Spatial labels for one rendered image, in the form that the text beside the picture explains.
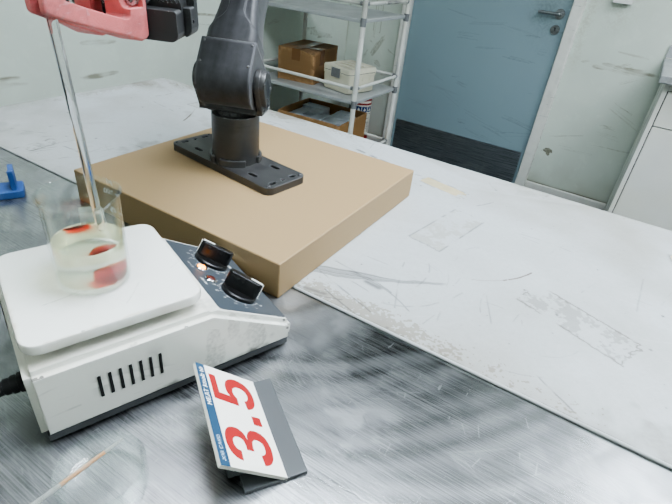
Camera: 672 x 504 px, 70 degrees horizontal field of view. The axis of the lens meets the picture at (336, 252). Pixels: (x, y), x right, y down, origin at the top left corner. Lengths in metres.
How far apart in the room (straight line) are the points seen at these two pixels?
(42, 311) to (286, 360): 0.19
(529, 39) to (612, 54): 0.43
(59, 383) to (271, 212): 0.30
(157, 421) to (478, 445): 0.25
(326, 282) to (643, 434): 0.32
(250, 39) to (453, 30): 2.68
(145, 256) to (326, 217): 0.23
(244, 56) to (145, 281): 0.32
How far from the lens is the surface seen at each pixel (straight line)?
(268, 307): 0.44
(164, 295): 0.37
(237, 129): 0.64
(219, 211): 0.57
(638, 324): 0.62
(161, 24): 0.38
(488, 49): 3.20
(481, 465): 0.41
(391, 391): 0.43
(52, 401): 0.38
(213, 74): 0.61
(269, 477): 0.36
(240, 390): 0.40
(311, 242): 0.52
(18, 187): 0.75
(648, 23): 3.08
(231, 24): 0.64
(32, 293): 0.40
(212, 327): 0.39
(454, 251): 0.63
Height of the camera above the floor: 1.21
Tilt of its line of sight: 32 degrees down
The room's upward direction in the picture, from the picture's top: 7 degrees clockwise
